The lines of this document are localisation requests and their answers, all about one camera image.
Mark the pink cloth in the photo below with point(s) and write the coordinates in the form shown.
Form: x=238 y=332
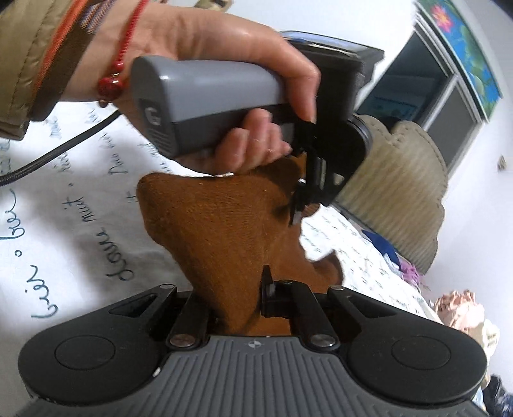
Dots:
x=461 y=312

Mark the beige ribbed cloth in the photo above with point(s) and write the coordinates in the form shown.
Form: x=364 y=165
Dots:
x=404 y=180

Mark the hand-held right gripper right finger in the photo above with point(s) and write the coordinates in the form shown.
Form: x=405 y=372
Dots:
x=280 y=300

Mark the brown knit garment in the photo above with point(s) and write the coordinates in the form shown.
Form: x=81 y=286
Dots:
x=208 y=224

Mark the blue cloth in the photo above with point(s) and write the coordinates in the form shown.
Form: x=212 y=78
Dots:
x=378 y=240

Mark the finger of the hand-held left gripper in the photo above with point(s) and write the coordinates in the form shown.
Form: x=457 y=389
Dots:
x=296 y=204

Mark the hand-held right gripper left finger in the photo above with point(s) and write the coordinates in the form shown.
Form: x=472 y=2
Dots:
x=192 y=316

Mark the window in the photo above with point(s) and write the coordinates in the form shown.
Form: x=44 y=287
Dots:
x=433 y=96

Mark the person's left hand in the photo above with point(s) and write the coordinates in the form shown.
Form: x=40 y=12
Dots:
x=224 y=40

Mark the white printed bed sheet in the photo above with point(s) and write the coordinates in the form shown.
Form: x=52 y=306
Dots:
x=80 y=240

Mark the purple cloth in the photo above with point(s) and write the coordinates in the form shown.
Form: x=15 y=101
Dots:
x=411 y=272

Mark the flower wall poster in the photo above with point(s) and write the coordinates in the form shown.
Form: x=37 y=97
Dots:
x=465 y=48

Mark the person's left forearm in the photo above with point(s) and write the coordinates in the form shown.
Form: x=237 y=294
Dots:
x=36 y=60

